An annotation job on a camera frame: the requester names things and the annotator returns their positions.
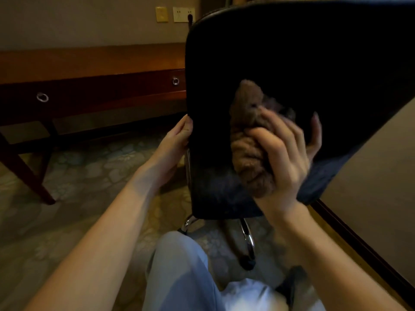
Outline person's left hand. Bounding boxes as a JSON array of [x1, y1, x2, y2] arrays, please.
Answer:
[[142, 114, 194, 188]]

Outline person's right hand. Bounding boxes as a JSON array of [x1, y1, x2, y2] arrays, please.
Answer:
[[247, 106, 323, 220]]

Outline brown fuzzy cloth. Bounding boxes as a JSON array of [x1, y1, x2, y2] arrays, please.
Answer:
[[229, 79, 296, 198]]

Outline black leather chair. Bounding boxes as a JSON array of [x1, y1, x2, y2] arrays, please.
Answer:
[[185, 0, 415, 221]]

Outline person's left forearm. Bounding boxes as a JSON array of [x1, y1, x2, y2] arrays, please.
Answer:
[[24, 164, 173, 311]]

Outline person's right forearm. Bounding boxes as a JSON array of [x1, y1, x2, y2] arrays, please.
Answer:
[[259, 203, 407, 311]]

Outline chrome chair base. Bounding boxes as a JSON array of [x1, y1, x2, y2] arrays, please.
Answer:
[[178, 214, 257, 266]]

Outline dark wooden desk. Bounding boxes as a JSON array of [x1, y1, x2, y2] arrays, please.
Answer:
[[0, 42, 189, 206]]

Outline light blue trousers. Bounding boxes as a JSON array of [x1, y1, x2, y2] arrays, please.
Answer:
[[142, 231, 326, 311]]

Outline white wall socket plate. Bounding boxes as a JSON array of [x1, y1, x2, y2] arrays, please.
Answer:
[[172, 6, 196, 23]]

